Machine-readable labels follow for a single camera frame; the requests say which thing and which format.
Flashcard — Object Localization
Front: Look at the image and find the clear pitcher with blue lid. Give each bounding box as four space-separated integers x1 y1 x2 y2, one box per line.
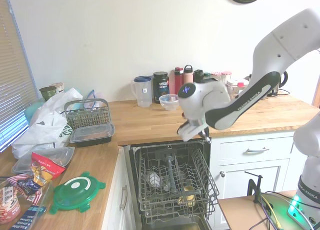
130 75 154 108

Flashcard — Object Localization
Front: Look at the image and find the black food container clear lid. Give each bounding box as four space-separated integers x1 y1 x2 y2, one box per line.
69 122 116 148

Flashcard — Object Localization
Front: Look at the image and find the grey cutlery basket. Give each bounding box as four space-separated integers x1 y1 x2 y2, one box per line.
63 98 111 131

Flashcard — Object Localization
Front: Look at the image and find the blue snack packet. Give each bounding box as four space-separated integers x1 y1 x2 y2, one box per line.
11 205 48 230

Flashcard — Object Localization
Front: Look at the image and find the grey wire dishwasher rack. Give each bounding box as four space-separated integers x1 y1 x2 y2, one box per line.
134 141 221 219

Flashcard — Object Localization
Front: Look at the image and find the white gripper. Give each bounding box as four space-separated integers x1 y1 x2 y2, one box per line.
176 121 202 142

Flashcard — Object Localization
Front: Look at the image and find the red snack bag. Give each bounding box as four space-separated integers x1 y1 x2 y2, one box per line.
30 151 67 188

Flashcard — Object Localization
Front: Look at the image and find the clear zip bag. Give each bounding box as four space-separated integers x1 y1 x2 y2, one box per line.
79 89 105 108

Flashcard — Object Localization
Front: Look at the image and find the jar with beige lid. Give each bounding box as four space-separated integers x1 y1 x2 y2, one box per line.
48 82 66 94

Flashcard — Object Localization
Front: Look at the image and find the white cabinet door with knob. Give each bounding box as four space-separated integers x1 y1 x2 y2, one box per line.
216 159 291 201

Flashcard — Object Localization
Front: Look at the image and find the teal round object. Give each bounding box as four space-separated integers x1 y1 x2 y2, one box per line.
24 101 46 127

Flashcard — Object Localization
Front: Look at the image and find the grey dishwasher spray pipe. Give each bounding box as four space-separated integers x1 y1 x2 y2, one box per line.
159 153 180 193

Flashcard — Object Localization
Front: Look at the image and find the stars and stripes snack packet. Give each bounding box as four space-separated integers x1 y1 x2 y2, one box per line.
6 173 44 203

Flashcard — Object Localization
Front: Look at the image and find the grey cable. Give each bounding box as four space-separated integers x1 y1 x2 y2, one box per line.
264 190 320 230

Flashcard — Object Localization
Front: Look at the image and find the pink bottle with black cap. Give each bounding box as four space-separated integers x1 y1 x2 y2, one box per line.
183 64 195 85

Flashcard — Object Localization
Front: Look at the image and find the red water bottle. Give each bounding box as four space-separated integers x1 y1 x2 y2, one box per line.
173 67 185 96

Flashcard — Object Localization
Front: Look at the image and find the white plastic shopping bag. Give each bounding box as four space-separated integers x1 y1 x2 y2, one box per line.
11 87 84 160

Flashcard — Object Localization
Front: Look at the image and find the pink popcorn bag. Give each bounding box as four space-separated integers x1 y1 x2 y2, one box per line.
0 186 22 225

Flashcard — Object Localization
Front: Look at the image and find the black table clamp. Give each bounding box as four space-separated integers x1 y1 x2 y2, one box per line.
243 170 264 204

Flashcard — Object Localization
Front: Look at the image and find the black Vega Sport tub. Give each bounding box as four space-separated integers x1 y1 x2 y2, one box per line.
152 71 171 104

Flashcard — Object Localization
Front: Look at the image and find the white cabinet drawer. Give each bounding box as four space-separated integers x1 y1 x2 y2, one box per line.
214 130 296 166

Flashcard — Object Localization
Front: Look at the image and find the white cabinet door with handle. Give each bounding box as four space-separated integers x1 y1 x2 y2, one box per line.
101 144 138 230

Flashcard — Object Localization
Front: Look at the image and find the purple cable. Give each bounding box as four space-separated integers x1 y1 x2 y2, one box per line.
249 194 276 230

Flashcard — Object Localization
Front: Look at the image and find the stainless steel dishwasher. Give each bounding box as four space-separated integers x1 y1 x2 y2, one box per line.
128 137 221 230

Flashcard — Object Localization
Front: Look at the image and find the clear plastic bowl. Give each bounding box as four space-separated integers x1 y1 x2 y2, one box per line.
158 94 181 111

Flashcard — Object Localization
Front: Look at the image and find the dark green bottle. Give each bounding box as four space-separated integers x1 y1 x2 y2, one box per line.
193 69 205 84

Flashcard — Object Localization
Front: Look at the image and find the dark green cup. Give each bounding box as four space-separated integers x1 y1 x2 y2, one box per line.
38 86 58 102

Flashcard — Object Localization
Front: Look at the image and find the steel electric kettle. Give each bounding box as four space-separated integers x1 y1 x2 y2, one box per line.
243 71 289 97

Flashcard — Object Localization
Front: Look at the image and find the white window blind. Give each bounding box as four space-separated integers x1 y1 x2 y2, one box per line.
0 0 39 153

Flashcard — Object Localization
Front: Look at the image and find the green round container lid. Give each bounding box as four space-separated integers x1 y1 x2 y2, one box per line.
48 171 107 215

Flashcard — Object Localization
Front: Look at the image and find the white cup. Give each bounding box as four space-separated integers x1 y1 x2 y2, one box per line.
145 170 161 188

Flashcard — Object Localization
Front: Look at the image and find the yellow cable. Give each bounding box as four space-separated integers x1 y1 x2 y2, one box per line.
260 194 284 230

